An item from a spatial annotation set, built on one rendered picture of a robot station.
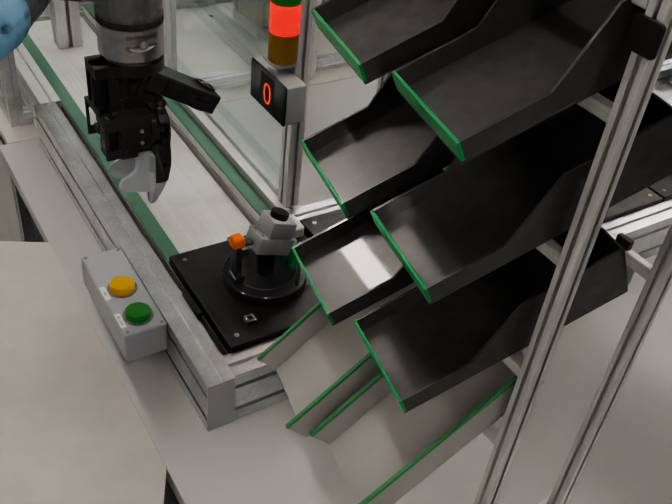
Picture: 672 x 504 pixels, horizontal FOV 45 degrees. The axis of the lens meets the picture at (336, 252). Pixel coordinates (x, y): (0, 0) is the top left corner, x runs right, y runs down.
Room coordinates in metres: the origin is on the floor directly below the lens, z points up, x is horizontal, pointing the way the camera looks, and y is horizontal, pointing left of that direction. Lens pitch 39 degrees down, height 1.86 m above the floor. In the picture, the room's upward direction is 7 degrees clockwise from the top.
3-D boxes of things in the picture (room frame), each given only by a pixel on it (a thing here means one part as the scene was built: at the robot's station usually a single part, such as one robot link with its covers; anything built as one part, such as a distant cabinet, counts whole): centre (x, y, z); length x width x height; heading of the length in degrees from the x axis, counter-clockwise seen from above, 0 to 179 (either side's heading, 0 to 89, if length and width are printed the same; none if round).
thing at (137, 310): (0.91, 0.30, 0.96); 0.04 x 0.04 x 0.02
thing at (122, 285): (0.97, 0.34, 0.96); 0.04 x 0.04 x 0.02
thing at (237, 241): (1.00, 0.15, 1.04); 0.04 x 0.02 x 0.08; 126
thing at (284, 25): (1.25, 0.13, 1.33); 0.05 x 0.05 x 0.05
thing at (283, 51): (1.25, 0.13, 1.28); 0.05 x 0.05 x 0.05
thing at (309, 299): (1.03, 0.11, 0.96); 0.24 x 0.24 x 0.02; 36
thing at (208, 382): (1.16, 0.40, 0.91); 0.89 x 0.06 x 0.11; 36
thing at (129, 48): (0.86, 0.26, 1.45); 0.08 x 0.08 x 0.05
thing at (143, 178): (0.84, 0.26, 1.27); 0.06 x 0.03 x 0.09; 126
